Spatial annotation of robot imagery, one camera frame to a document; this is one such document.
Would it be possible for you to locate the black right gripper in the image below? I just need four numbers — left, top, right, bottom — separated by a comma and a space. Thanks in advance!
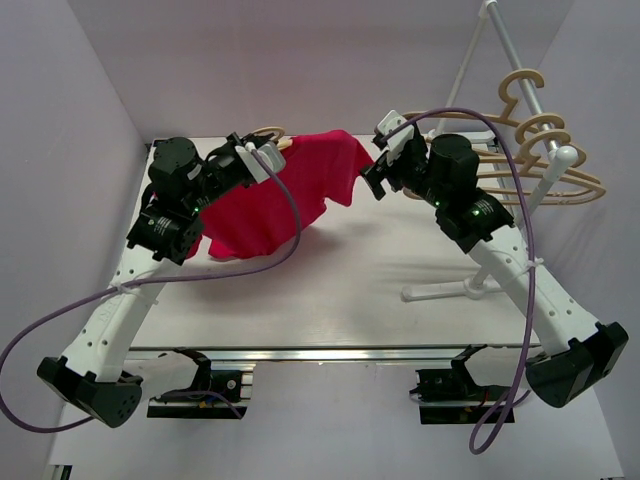
358, 136, 447, 209

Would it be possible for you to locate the red t shirt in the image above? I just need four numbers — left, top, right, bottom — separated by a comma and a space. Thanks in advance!
200, 130, 373, 260

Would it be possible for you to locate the beige hanger front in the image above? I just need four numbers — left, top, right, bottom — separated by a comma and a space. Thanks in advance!
251, 126, 293, 150

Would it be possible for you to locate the beige hanger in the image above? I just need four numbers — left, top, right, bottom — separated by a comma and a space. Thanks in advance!
479, 141, 606, 207
486, 113, 600, 183
403, 68, 545, 133
251, 126, 293, 150

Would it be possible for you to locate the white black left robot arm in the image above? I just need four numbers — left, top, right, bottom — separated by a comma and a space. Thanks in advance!
37, 133, 285, 428

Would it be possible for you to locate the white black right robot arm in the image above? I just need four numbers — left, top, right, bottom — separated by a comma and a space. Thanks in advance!
360, 110, 629, 408

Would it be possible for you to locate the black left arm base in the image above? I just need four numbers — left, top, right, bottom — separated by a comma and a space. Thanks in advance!
146, 348, 253, 420

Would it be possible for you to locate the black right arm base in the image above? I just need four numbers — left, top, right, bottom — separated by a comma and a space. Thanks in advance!
409, 345, 508, 425

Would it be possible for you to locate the beige hanger rear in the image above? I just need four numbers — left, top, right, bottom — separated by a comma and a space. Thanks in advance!
403, 68, 545, 133

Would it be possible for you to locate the beige hanger middle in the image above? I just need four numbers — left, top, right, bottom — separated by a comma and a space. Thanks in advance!
486, 113, 600, 183

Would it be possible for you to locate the white clothes rack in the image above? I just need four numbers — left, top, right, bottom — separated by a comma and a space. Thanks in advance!
400, 0, 581, 303

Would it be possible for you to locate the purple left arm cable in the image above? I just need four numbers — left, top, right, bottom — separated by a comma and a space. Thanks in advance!
0, 147, 303, 433

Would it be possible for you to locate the aluminium table rail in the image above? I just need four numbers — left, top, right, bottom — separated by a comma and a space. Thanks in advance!
124, 342, 546, 365

